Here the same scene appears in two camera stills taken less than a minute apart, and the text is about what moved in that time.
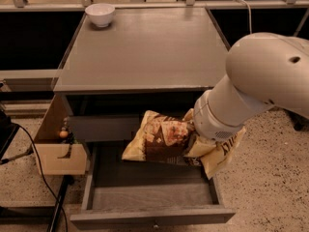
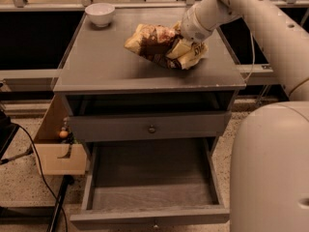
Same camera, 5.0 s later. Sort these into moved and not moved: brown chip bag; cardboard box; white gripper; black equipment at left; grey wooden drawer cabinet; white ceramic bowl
Moved: white gripper; brown chip bag
Not moved: cardboard box; grey wooden drawer cabinet; white ceramic bowl; black equipment at left
